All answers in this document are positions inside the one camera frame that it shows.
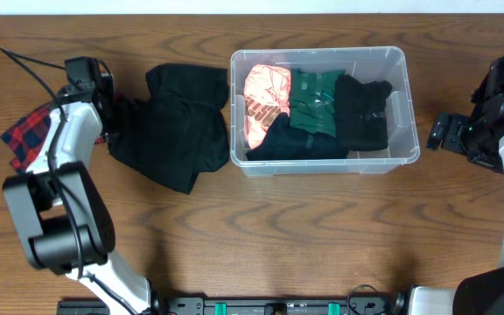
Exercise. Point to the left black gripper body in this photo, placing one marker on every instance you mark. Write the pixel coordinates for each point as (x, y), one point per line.
(108, 125)

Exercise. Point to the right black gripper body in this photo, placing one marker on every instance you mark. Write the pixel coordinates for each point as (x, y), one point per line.
(459, 136)

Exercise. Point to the large black garment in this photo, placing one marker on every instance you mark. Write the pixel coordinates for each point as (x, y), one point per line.
(180, 131)

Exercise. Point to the black cloth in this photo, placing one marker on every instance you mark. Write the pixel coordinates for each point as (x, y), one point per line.
(360, 117)

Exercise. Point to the red plaid cloth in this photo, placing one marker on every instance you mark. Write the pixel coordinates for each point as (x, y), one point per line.
(45, 133)

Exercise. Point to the dark green cloth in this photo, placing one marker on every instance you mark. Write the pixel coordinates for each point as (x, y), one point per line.
(312, 101)

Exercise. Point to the clear plastic storage bin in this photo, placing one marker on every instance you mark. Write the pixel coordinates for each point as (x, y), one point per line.
(365, 64)

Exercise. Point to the pink printed shirt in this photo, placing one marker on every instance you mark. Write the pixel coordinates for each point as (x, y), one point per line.
(266, 94)

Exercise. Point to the dark navy garment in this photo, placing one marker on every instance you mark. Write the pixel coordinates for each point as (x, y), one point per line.
(283, 142)

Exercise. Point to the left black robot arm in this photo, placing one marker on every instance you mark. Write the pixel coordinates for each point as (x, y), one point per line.
(61, 220)

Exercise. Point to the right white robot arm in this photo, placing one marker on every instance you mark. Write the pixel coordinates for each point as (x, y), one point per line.
(479, 137)

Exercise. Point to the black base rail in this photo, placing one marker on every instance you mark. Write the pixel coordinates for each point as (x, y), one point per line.
(362, 304)

